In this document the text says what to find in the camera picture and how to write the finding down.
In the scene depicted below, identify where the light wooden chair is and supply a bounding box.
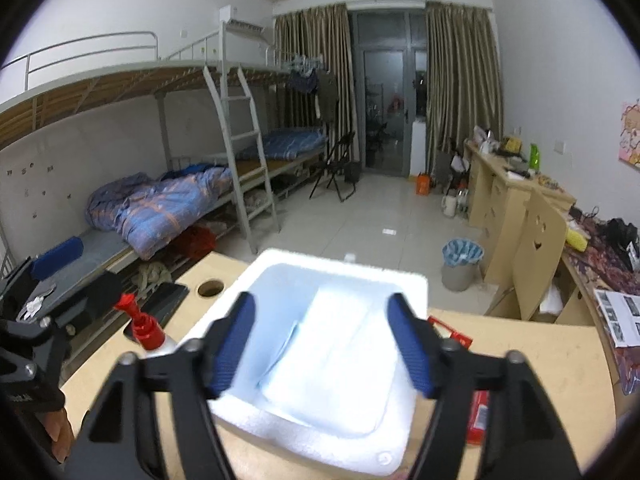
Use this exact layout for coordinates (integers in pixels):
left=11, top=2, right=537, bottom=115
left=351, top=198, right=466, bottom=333
left=487, top=187, right=569, bottom=324

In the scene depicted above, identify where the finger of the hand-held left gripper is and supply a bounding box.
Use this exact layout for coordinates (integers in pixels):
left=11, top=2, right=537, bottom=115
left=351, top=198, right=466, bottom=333
left=47, top=271, right=124, bottom=348

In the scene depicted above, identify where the red cloth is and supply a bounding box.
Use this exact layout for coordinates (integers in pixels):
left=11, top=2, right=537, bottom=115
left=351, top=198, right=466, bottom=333
left=172, top=225, right=219, bottom=261

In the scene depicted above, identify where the cartoon wall poster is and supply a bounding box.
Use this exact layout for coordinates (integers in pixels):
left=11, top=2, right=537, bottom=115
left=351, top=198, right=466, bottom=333
left=618, top=100, right=640, bottom=166

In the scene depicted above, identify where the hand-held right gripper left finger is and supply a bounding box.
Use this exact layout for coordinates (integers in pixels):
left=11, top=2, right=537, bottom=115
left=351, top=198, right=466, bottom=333
left=65, top=291, right=257, bottom=480

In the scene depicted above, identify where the white air conditioner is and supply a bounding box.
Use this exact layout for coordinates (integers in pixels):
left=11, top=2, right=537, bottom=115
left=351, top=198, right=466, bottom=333
left=219, top=6, right=266, bottom=37

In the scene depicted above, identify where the printed paper sheet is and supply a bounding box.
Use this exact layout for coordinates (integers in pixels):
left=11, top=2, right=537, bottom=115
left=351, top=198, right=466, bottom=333
left=594, top=290, right=640, bottom=349

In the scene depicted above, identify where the blue plaid quilt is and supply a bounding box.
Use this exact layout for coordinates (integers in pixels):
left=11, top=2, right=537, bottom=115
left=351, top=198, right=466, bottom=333
left=85, top=165, right=237, bottom=261

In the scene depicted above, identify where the grey trash bin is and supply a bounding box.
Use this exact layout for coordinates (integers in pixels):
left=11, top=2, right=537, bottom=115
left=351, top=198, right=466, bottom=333
left=441, top=238, right=485, bottom=292

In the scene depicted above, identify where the dark blue hanging garment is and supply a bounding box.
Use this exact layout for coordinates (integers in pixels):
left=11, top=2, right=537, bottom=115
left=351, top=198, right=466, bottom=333
left=286, top=69, right=319, bottom=94

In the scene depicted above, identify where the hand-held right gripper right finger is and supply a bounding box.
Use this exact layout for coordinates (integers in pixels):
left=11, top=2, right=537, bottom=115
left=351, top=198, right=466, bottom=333
left=387, top=293, right=583, bottom=480

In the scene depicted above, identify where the person's left hand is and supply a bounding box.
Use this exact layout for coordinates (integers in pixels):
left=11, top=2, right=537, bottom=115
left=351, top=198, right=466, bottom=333
left=40, top=406, right=75, bottom=465

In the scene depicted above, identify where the olive hanging garment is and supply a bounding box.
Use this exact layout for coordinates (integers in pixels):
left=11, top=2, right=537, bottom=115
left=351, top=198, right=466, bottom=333
left=317, top=70, right=339, bottom=124

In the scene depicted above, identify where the blue checked bedding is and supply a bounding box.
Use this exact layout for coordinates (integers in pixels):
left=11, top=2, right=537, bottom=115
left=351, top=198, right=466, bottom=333
left=237, top=127, right=329, bottom=161

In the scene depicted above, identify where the black folding chair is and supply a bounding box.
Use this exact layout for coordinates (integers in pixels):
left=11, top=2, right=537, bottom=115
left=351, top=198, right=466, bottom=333
left=309, top=131, right=361, bottom=204

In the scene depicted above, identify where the black phone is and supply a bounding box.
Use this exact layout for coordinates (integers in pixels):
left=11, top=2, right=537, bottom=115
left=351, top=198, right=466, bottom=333
left=142, top=282, right=189, bottom=319

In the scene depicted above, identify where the light wooden desk row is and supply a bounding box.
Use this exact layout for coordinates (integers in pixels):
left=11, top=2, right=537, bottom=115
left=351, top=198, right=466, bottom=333
left=465, top=140, right=577, bottom=286

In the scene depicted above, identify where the metal bunk bed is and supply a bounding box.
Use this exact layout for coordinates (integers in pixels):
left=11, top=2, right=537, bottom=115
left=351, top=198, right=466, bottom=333
left=0, top=30, right=332, bottom=281

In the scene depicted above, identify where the white foam box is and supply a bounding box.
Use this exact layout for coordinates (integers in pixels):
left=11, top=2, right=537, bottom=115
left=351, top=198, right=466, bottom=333
left=207, top=247, right=431, bottom=476

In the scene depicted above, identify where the glass balcony door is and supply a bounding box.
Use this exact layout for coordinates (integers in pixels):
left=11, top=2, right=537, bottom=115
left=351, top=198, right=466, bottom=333
left=350, top=9, right=429, bottom=172

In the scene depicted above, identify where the blue pillow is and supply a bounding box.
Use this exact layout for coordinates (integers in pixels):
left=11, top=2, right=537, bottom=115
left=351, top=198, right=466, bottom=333
left=31, top=238, right=84, bottom=279

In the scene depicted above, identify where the grey bed ladder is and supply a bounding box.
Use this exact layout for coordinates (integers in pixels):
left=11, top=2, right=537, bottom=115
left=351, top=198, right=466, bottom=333
left=202, top=62, right=281, bottom=254

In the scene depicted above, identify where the brown curtain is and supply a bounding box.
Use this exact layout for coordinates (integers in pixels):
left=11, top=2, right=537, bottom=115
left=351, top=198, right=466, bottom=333
left=425, top=1, right=504, bottom=162
left=274, top=4, right=359, bottom=162

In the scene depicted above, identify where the white bottle with red cap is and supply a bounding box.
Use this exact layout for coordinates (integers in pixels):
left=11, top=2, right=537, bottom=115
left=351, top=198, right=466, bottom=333
left=114, top=292, right=181, bottom=359

